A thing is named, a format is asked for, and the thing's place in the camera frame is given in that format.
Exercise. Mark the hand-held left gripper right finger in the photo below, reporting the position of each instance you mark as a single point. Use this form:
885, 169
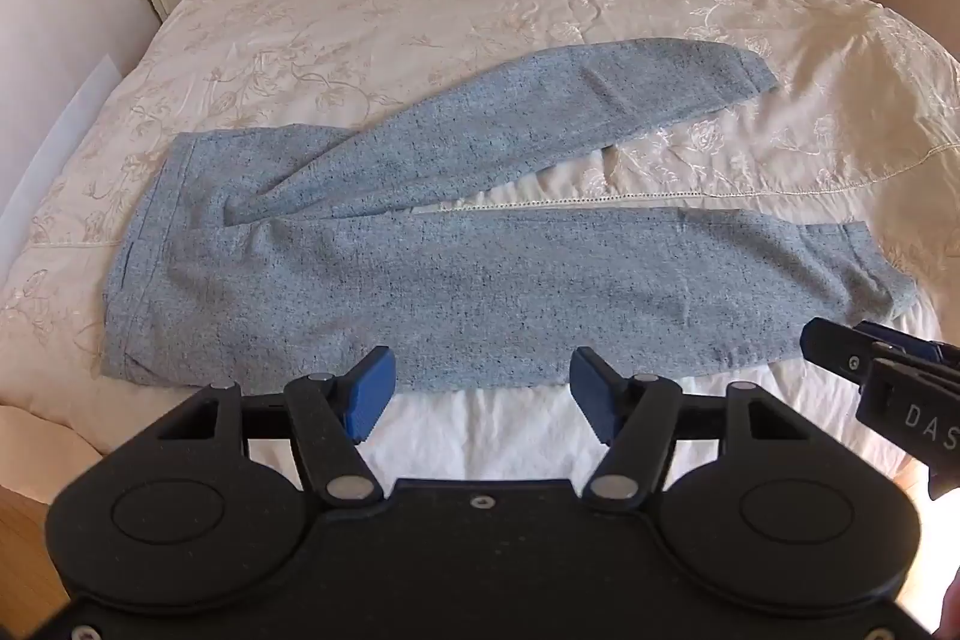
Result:
592, 396

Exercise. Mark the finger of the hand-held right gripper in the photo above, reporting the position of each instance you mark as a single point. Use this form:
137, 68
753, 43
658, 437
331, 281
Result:
847, 347

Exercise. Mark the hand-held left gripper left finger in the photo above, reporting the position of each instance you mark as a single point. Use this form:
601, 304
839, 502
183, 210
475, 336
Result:
371, 394

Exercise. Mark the blue-grey speckled pants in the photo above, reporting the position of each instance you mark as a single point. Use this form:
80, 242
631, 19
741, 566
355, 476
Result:
450, 295

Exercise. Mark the white bed sheet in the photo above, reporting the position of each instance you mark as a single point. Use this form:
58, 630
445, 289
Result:
487, 430

